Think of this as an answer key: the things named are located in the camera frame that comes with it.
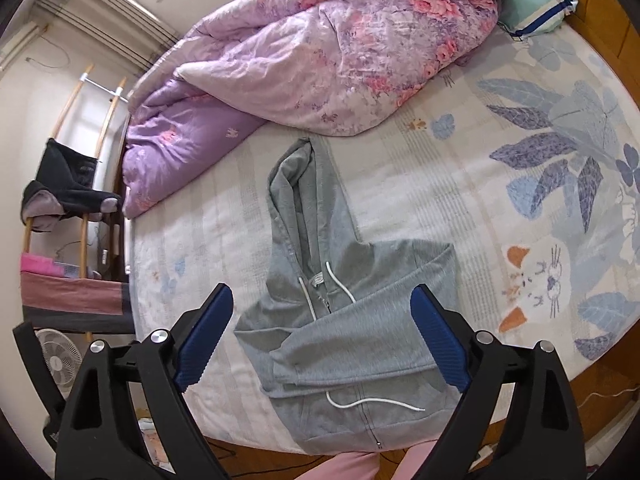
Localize dusky pink towel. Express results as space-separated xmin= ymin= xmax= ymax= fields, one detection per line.
xmin=20 ymin=271 xmax=136 ymax=335

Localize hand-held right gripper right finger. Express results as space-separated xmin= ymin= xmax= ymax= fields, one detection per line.
xmin=410 ymin=283 xmax=586 ymax=480

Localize person's pink trousers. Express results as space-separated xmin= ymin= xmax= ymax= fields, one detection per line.
xmin=295 ymin=439 xmax=443 ymax=480

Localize beige striped curtain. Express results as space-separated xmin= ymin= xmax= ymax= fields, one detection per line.
xmin=32 ymin=0 xmax=181 ymax=68

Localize white cable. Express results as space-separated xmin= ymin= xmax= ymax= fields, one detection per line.
xmin=577 ymin=387 xmax=638 ymax=408

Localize white fan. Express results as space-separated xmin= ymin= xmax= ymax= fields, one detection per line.
xmin=34 ymin=328 xmax=83 ymax=401

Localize bright pink cloth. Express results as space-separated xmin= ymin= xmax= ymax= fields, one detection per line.
xmin=21 ymin=253 xmax=66 ymax=277

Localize wall cable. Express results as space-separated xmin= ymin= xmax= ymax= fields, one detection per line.
xmin=25 ymin=35 xmax=68 ymax=68

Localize black jacket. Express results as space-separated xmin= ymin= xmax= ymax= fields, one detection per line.
xmin=20 ymin=137 xmax=125 ymax=233

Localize leaf printed bed sheet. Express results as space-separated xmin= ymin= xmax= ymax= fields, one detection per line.
xmin=122 ymin=20 xmax=640 ymax=453

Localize wooden drying rack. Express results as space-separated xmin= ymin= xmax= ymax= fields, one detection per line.
xmin=25 ymin=64 xmax=128 ymax=341

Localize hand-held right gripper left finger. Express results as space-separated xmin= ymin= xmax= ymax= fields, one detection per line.
xmin=54 ymin=282 xmax=235 ymax=480

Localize purple floral quilt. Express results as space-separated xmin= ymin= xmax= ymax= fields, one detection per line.
xmin=121 ymin=0 xmax=518 ymax=220

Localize grey zip hoodie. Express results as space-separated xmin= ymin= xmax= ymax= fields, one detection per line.
xmin=234 ymin=137 xmax=463 ymax=457

